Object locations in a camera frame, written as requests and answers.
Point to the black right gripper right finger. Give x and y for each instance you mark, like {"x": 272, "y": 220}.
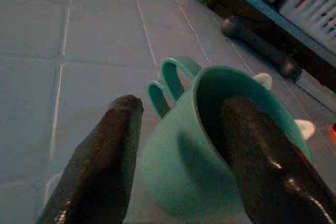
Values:
{"x": 265, "y": 161}

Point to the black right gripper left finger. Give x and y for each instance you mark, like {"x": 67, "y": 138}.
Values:
{"x": 105, "y": 161}

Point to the teal plastic cup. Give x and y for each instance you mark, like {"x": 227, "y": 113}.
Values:
{"x": 181, "y": 171}

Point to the dark grey dumbbell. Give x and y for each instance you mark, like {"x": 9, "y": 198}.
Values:
{"x": 262, "y": 48}

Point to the white slatted plastic basket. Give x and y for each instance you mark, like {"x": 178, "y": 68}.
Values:
{"x": 312, "y": 6}

